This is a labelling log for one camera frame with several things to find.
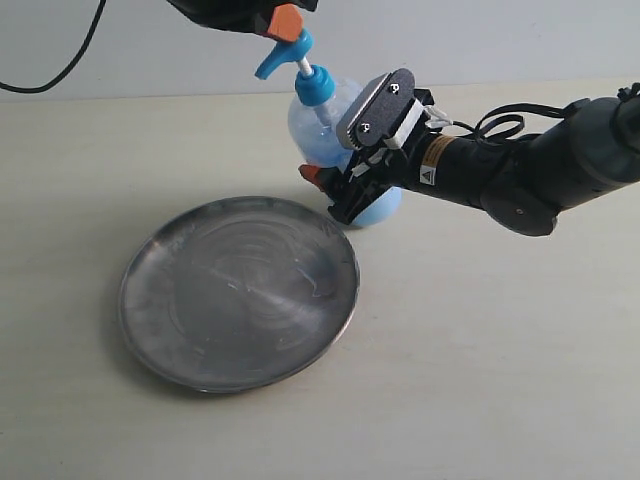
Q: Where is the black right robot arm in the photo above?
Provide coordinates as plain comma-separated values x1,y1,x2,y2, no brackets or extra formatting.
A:
299,84,639,237

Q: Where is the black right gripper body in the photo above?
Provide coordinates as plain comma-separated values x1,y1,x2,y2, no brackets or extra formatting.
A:
345,88,440,194

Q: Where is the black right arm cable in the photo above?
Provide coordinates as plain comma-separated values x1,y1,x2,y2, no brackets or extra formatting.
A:
447,82,640,149

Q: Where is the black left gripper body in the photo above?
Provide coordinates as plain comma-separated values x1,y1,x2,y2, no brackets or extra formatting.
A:
169,0,318,28

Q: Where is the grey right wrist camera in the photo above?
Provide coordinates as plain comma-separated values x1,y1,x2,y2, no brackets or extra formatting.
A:
335,68,424,151

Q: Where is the round stainless steel plate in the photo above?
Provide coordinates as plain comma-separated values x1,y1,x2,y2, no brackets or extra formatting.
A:
117,196,360,394

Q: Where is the blue lotion pump bottle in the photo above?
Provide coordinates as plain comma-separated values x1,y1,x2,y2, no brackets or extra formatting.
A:
255,28,404,230

